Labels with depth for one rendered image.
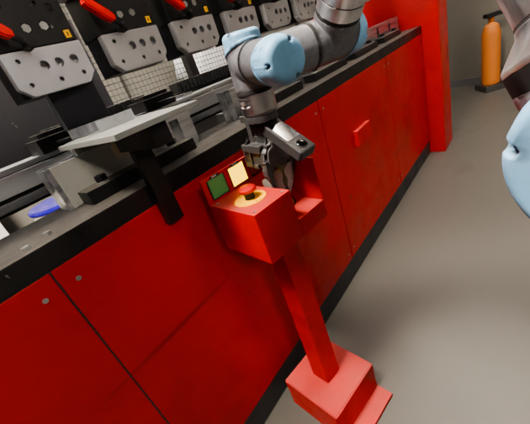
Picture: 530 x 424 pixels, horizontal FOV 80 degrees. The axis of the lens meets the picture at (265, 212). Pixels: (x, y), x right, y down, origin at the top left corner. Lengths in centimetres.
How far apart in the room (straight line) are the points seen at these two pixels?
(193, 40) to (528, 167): 88
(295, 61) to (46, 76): 49
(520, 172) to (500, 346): 114
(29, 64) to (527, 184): 76
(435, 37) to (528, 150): 234
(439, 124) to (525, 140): 245
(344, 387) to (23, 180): 106
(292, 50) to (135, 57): 44
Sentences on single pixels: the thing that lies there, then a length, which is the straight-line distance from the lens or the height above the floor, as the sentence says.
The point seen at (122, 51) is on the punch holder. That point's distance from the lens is 86.
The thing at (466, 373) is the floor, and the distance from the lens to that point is 126.
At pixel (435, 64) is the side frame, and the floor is 62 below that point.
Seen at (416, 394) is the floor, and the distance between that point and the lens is 121.
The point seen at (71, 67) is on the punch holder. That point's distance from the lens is 80.
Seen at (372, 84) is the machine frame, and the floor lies 75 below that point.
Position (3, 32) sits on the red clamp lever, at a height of 120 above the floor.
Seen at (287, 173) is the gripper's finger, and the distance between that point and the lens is 72.
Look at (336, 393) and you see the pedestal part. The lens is 109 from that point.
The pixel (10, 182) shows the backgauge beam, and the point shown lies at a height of 95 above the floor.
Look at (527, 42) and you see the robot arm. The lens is 23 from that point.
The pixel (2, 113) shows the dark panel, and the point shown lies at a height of 112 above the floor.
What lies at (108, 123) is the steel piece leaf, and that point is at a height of 101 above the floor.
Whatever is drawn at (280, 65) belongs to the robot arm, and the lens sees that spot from 53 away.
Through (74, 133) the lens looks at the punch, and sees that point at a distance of 82.
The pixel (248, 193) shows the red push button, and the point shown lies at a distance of 65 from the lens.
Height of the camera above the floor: 104
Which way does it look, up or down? 26 degrees down
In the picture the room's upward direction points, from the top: 20 degrees counter-clockwise
